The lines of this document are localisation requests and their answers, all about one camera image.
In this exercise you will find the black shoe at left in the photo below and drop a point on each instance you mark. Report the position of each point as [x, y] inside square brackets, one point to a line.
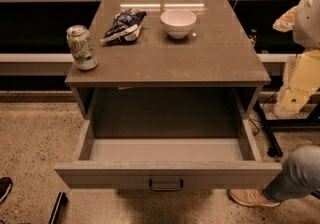
[5, 188]

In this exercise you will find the open grey top drawer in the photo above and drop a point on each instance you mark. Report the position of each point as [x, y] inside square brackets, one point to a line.
[199, 135]

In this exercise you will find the tan sneaker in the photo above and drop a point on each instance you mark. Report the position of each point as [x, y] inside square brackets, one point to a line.
[251, 198]

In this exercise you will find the black bar on floor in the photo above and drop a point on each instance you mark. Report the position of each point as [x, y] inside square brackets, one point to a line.
[59, 205]

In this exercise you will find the green soda can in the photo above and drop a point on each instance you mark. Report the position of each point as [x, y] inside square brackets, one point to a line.
[81, 47]

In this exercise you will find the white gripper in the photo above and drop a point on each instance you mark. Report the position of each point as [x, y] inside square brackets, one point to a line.
[308, 24]

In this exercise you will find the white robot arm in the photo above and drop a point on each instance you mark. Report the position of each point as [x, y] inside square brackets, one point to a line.
[306, 28]

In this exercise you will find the person leg in jeans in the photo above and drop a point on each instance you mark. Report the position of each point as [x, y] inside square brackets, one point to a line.
[299, 177]

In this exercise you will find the blue potato chip bag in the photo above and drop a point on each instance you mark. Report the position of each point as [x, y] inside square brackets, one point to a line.
[126, 27]

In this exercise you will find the white ceramic bowl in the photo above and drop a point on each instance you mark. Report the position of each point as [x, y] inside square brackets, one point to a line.
[178, 22]

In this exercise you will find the black drawer handle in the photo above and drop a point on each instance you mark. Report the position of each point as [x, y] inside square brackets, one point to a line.
[166, 187]

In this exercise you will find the grey cabinet with top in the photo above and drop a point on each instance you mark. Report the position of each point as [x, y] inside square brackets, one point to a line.
[216, 53]

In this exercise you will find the black stand leg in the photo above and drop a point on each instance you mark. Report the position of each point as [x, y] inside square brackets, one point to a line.
[274, 149]

